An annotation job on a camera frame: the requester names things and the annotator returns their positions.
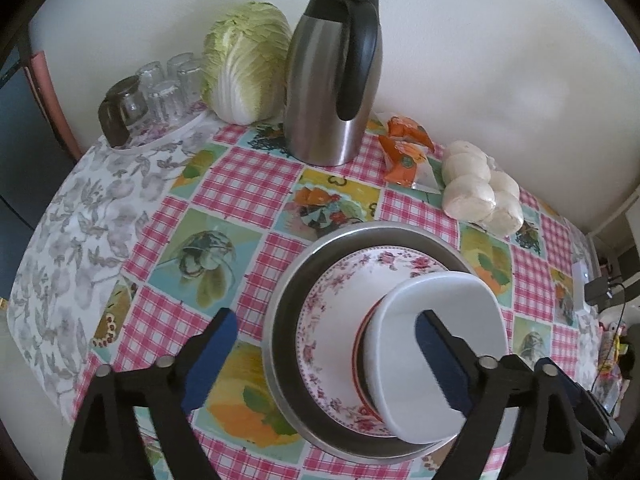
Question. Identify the black charger adapter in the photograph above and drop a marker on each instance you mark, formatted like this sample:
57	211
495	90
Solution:
597	292

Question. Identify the red-brown chair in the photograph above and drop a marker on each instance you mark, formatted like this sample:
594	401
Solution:
55	110

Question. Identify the orange snack packet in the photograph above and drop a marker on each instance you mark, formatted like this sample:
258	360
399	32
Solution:
400	162
407	130

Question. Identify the dark glass cup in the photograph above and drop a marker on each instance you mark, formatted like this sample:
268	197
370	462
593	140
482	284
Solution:
112	120

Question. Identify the dark blue panel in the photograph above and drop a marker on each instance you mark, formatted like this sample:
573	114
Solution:
20	160

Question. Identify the plain white bowl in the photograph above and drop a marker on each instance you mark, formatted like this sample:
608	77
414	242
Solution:
390	360

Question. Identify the stainless steel thermos jug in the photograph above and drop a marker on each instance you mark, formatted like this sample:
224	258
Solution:
315	85

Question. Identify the napa cabbage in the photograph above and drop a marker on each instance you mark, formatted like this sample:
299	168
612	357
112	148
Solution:
240	70

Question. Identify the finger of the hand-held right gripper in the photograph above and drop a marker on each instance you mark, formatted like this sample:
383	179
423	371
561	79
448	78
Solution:
571	384

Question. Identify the bag of white buns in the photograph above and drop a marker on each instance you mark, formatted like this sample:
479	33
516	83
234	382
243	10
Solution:
475	190

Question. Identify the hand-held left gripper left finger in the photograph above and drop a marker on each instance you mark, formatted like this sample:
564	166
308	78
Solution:
210	360

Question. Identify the yellow snack packet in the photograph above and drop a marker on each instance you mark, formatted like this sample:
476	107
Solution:
607	355

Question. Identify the pink floral plate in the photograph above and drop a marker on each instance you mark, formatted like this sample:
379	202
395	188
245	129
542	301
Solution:
340	320

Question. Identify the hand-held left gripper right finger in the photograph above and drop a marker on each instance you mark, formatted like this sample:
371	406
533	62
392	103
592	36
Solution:
442	360

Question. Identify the pink checked picture tablecloth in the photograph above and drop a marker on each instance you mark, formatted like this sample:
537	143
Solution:
235	180

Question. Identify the clear drinking glass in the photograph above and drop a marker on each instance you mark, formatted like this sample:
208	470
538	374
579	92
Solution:
165	102
150	75
187	77

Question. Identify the stainless steel pan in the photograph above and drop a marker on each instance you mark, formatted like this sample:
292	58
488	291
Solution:
285	320

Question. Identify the white oval tray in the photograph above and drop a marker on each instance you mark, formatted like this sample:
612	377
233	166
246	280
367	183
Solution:
170	135

